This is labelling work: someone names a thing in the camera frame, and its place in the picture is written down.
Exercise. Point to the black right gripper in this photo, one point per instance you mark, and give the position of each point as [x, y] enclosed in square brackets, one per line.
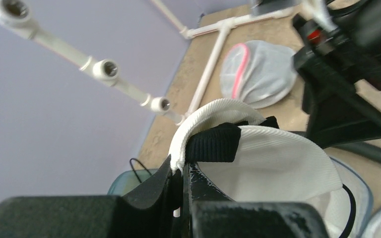
[337, 114]

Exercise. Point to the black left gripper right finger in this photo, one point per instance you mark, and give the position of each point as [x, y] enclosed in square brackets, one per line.
[208, 213]

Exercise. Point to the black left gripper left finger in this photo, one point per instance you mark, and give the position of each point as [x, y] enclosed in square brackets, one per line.
[144, 212]

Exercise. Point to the white and black bra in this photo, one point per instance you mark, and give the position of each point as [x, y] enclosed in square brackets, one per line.
[272, 165]

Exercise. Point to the small pink-zip mesh bag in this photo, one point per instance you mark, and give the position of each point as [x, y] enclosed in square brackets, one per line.
[257, 73]

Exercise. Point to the teal plastic basin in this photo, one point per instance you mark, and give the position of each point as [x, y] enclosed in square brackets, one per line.
[129, 180]

